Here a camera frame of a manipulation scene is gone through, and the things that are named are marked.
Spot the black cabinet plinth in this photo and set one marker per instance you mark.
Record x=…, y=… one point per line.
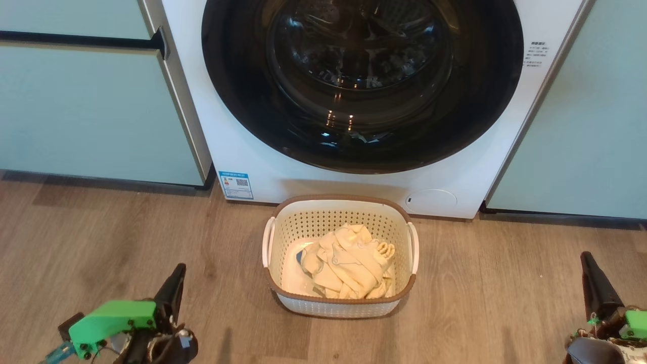
x=556, y=218
x=101, y=179

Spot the large mint green cabinet panel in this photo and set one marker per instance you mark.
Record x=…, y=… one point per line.
x=591, y=116

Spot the mint green cabinet drawer front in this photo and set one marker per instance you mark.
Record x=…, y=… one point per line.
x=71, y=15

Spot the round black glass washer door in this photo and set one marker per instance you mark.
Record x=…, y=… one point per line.
x=242, y=101

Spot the white front-load washing machine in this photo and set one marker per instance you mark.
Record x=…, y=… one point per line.
x=303, y=172

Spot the small printed warning label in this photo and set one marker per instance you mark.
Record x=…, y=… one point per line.
x=538, y=54

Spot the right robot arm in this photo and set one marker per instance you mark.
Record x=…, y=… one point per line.
x=596, y=351

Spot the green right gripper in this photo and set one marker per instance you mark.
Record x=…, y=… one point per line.
x=636, y=323

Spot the round white filter cover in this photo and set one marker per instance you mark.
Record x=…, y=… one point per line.
x=432, y=201

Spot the white perforated laundry basket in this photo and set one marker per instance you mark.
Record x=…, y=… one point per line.
x=343, y=306

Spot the pale yellow garment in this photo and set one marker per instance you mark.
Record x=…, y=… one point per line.
x=349, y=263

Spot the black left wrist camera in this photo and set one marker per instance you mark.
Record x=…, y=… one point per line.
x=71, y=326

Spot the blue energy label sticker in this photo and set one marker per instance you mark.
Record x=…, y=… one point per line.
x=236, y=185

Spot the pale green cabinet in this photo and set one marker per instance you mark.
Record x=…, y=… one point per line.
x=91, y=111

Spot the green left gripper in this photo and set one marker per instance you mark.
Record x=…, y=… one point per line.
x=116, y=316

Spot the white garment with blue print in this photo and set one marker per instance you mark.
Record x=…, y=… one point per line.
x=293, y=273

